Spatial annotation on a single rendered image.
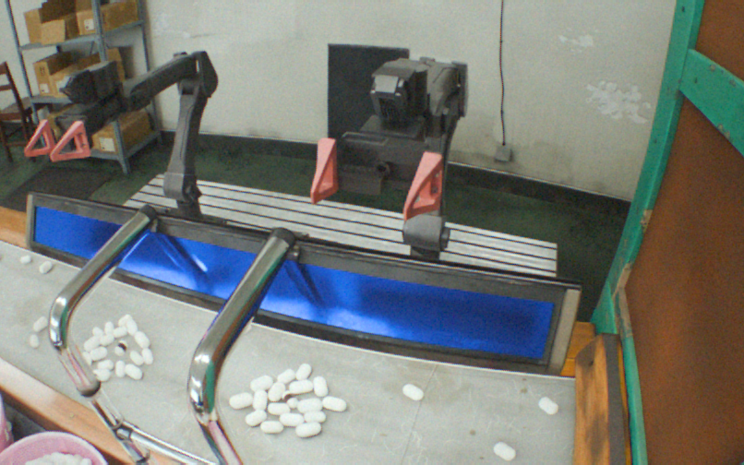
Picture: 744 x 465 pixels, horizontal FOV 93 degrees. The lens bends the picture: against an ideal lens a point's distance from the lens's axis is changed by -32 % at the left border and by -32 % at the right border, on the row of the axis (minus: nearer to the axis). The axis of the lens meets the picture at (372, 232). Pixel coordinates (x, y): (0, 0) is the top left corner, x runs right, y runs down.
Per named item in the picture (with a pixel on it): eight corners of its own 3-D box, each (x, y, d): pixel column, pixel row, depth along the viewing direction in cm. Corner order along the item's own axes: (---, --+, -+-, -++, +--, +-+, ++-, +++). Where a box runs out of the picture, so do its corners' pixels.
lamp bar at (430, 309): (65, 219, 54) (49, 173, 50) (560, 314, 41) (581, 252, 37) (29, 252, 48) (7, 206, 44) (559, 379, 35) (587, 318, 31)
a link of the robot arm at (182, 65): (130, 89, 79) (215, 44, 103) (103, 89, 82) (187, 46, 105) (140, 143, 87) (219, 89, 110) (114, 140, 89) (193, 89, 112)
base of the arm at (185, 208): (209, 210, 109) (223, 195, 114) (152, 198, 114) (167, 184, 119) (214, 237, 113) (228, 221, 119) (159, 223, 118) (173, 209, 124)
